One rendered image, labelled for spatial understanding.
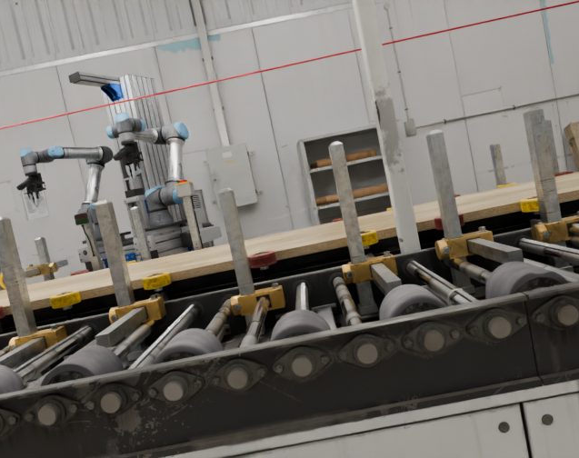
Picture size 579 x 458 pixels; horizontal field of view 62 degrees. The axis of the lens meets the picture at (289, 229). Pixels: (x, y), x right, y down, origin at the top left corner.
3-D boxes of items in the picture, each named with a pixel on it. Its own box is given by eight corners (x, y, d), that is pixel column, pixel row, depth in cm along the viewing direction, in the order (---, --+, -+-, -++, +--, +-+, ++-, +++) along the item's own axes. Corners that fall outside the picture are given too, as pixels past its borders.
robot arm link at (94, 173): (86, 220, 319) (96, 144, 333) (74, 223, 327) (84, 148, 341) (102, 224, 328) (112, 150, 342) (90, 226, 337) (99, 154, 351)
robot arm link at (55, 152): (122, 159, 334) (54, 160, 294) (112, 163, 341) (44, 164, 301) (118, 143, 334) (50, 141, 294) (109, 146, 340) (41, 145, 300)
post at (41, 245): (60, 330, 243) (37, 237, 240) (67, 329, 243) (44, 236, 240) (56, 333, 240) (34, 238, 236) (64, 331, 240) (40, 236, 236)
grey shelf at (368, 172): (325, 290, 510) (295, 144, 500) (407, 272, 513) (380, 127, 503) (331, 298, 466) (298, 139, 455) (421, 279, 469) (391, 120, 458)
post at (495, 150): (506, 242, 234) (489, 144, 230) (514, 240, 234) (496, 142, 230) (509, 243, 230) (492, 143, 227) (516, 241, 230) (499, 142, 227)
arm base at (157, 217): (161, 224, 310) (157, 209, 309) (179, 221, 303) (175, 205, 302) (144, 228, 296) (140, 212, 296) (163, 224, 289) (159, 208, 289)
